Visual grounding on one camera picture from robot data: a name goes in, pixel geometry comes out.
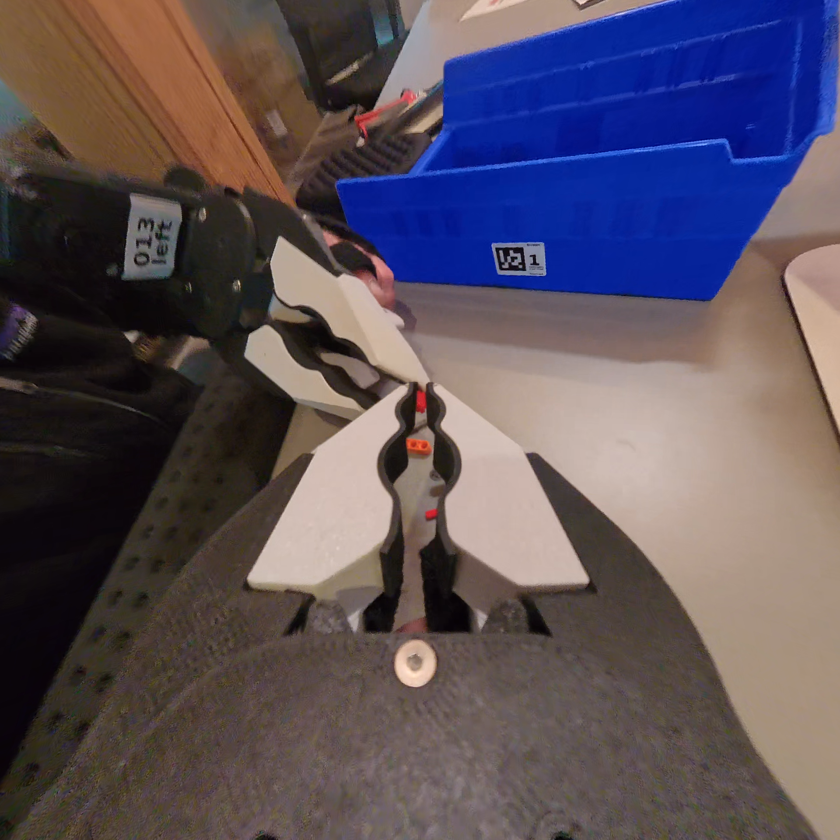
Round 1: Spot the paper sheet with red mark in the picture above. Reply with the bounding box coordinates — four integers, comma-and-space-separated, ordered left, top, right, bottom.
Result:
458, 0, 526, 22

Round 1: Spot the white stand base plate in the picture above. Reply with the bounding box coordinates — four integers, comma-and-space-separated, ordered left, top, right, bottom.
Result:
781, 244, 840, 437

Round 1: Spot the black office chair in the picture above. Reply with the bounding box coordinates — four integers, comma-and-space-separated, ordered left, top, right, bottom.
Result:
276, 0, 408, 111

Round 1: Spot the wooden pillar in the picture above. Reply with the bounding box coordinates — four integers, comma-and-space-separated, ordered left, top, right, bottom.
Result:
0, 0, 293, 204

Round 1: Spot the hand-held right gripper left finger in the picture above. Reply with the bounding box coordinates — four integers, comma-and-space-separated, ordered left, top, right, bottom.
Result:
247, 382, 421, 618

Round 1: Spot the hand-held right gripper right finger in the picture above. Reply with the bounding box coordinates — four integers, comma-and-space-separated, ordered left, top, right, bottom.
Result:
420, 382, 589, 614

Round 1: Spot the blue plastic bin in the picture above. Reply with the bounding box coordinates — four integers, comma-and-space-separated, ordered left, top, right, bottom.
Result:
336, 0, 840, 301

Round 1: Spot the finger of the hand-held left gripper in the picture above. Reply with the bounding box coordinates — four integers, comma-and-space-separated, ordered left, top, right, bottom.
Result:
269, 235, 432, 388
243, 323, 398, 422

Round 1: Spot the black perforated board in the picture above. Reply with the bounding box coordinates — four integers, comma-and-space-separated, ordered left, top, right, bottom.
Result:
0, 364, 309, 840

